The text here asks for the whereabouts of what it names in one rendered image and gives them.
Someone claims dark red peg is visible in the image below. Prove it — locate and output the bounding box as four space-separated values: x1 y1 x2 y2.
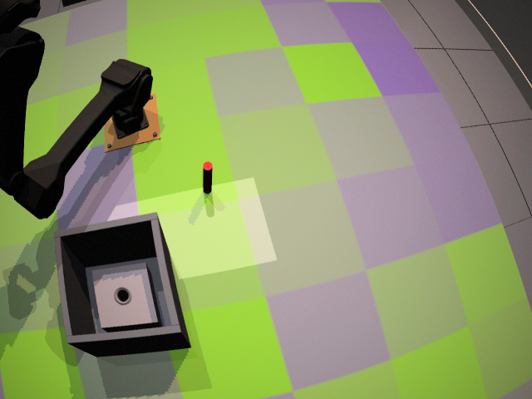
203 161 213 194

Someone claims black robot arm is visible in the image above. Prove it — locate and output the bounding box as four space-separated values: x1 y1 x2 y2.
0 0 153 219

